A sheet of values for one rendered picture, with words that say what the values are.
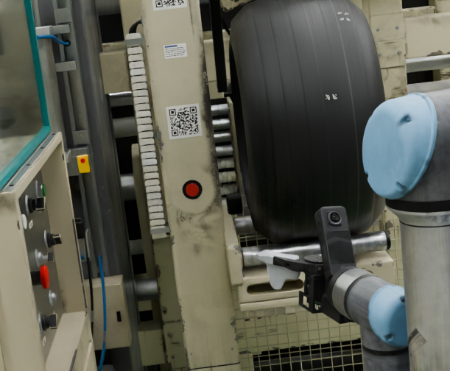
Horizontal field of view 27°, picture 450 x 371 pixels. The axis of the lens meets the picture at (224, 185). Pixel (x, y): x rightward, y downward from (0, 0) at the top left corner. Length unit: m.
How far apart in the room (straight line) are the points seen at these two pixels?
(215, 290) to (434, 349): 1.10
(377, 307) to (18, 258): 0.50
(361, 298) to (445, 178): 0.30
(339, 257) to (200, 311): 0.84
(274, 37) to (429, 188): 0.96
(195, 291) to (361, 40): 0.70
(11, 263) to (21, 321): 0.09
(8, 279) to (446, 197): 0.62
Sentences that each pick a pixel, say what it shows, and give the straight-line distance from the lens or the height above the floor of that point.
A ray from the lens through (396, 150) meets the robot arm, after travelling 1.08.
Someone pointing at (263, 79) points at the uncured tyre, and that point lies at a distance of 1.94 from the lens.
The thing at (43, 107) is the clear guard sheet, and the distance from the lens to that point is 1.83.
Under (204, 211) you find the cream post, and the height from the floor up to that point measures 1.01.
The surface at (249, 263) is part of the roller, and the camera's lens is 2.10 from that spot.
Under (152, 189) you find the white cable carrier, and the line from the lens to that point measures 2.14.
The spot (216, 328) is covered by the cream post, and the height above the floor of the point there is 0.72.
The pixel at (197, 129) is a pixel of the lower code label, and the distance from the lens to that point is 2.11.
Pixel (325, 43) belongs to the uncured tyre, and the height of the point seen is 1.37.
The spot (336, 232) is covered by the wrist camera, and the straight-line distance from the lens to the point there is 1.44.
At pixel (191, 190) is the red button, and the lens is 2.13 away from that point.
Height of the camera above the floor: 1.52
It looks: 12 degrees down
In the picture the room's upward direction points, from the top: 6 degrees counter-clockwise
